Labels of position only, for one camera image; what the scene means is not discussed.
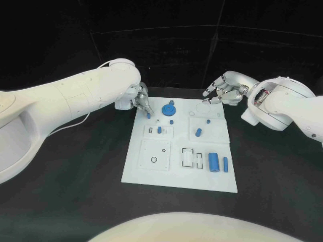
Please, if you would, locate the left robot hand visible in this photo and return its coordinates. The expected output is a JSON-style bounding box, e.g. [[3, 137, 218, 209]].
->
[[128, 82, 154, 115]]

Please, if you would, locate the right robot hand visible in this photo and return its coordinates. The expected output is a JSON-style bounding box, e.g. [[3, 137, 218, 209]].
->
[[201, 71, 261, 106]]

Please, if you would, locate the white task board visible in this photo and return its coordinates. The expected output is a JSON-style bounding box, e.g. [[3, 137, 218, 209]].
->
[[121, 96, 238, 194]]

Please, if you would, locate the blue gear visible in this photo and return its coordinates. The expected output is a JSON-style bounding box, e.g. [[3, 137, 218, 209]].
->
[[162, 103, 176, 116]]

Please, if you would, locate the large blue cylinder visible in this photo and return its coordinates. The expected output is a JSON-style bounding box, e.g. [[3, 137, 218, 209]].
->
[[208, 152, 221, 173]]

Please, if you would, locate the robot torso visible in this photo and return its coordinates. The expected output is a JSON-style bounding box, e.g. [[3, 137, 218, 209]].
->
[[87, 212, 305, 242]]

